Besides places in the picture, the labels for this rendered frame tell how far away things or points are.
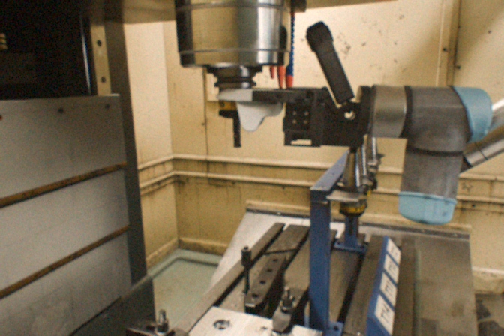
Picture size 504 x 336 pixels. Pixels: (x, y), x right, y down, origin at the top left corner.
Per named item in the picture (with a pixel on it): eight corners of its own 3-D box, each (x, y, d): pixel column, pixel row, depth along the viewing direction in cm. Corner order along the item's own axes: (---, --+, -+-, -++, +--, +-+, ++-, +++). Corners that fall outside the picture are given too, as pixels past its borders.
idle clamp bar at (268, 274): (287, 276, 110) (287, 255, 108) (261, 333, 85) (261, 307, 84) (270, 274, 111) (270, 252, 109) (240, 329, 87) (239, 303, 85)
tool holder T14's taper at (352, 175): (345, 179, 85) (346, 149, 84) (365, 182, 83) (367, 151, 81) (338, 184, 82) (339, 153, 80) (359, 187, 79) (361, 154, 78)
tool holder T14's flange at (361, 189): (343, 189, 87) (343, 178, 86) (370, 193, 84) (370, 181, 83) (333, 196, 82) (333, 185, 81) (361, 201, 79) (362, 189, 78)
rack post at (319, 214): (343, 327, 87) (347, 199, 81) (339, 342, 82) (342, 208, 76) (300, 317, 91) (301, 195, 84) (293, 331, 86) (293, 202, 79)
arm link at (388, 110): (408, 85, 50) (394, 83, 58) (371, 84, 51) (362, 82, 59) (401, 142, 52) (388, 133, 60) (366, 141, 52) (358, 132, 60)
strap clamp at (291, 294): (304, 334, 85) (305, 271, 81) (286, 378, 73) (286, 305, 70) (290, 331, 86) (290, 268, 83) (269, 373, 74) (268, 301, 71)
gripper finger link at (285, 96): (253, 102, 51) (318, 103, 52) (253, 90, 50) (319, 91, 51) (249, 99, 55) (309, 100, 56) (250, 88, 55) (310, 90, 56)
